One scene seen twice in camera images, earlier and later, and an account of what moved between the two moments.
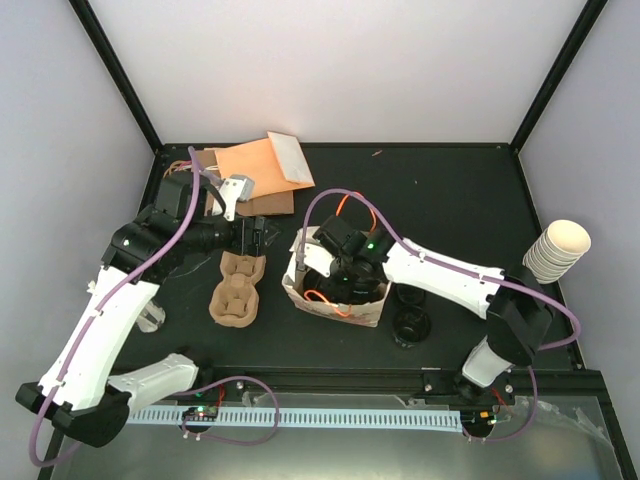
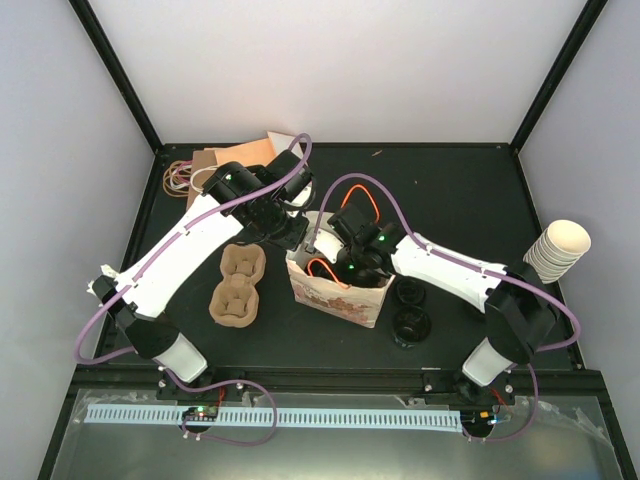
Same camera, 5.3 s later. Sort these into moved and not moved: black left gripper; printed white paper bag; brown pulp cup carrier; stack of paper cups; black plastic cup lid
Moved: printed white paper bag; black left gripper
Not moved: brown pulp cup carrier; stack of paper cups; black plastic cup lid
